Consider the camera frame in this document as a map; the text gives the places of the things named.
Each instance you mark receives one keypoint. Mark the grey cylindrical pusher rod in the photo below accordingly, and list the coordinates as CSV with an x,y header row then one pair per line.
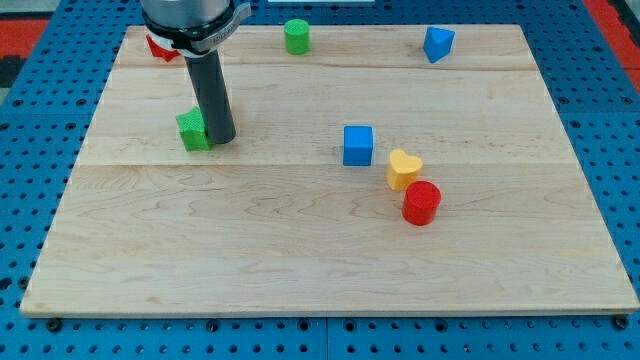
x,y
211,93

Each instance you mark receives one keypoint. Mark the green star block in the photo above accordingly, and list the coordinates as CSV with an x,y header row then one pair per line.
x,y
192,130

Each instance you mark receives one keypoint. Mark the red star block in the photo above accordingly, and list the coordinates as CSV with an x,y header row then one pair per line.
x,y
159,52

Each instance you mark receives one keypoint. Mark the green cylinder block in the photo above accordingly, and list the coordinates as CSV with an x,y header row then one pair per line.
x,y
297,36

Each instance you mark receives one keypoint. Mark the blue cube block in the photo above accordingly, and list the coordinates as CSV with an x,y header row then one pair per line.
x,y
358,144

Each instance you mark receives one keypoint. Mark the light wooden board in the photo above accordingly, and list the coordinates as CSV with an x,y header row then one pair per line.
x,y
273,224

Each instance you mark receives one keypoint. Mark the yellow heart block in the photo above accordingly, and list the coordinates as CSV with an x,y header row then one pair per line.
x,y
403,169

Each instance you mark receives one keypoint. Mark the blue triangular prism block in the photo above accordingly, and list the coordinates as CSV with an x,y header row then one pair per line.
x,y
438,43

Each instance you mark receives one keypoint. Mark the red cylinder block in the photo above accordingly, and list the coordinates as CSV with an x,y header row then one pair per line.
x,y
421,202

